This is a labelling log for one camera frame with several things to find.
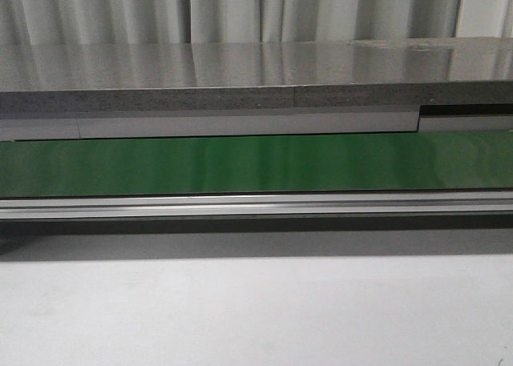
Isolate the white curtain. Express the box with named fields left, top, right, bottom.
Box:
left=1, top=0, right=512, bottom=45

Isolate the grey stone counter slab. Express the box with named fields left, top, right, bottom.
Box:
left=1, top=38, right=512, bottom=118

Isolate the aluminium conveyor side rail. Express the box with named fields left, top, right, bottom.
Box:
left=1, top=190, right=512, bottom=220

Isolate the green conveyor belt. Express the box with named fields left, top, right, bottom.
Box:
left=1, top=131, right=512, bottom=198

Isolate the grey cabinet panel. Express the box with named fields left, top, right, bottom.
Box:
left=418, top=115, right=513, bottom=132
left=1, top=105, right=420, bottom=141

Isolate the grey cabinet front panel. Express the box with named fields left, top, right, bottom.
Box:
left=1, top=105, right=420, bottom=141

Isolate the grey right cabinet panel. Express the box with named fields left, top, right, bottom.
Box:
left=418, top=115, right=513, bottom=132

